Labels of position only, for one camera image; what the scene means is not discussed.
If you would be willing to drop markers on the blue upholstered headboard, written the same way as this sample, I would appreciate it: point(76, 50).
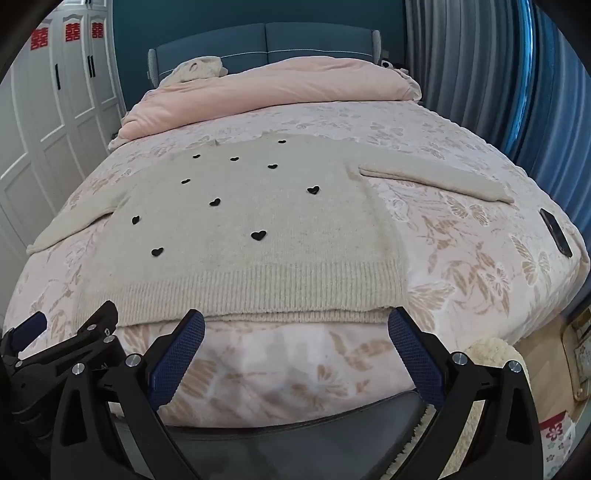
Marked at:
point(295, 39)

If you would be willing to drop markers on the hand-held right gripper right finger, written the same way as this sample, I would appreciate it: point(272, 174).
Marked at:
point(413, 355)

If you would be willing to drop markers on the white wardrobe doors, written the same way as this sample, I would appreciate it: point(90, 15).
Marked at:
point(51, 120)

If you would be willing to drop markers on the pink butterfly printed blanket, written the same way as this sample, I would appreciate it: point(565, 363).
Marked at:
point(461, 258)

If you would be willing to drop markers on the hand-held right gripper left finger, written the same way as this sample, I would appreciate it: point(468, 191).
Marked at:
point(178, 360)

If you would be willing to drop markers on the grey curtain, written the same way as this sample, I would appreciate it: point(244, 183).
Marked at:
point(457, 55)

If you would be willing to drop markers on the cream fluffy rug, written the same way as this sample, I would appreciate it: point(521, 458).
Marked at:
point(491, 350)

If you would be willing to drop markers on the black phone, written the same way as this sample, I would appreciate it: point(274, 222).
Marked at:
point(556, 230)

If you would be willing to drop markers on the pink duvet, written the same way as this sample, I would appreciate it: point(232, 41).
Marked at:
point(277, 87)

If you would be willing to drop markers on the red paper decoration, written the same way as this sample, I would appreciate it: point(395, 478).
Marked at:
point(97, 29)
point(73, 31)
point(40, 40)

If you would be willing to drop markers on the beige sweater with black hearts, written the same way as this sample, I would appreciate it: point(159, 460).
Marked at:
point(240, 221)

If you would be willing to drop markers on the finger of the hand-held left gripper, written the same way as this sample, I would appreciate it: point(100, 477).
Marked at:
point(28, 326)
point(99, 334)

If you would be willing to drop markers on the blue curtain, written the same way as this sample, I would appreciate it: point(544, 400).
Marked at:
point(524, 83)

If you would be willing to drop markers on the floral print cloth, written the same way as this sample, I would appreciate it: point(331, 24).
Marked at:
point(556, 438)

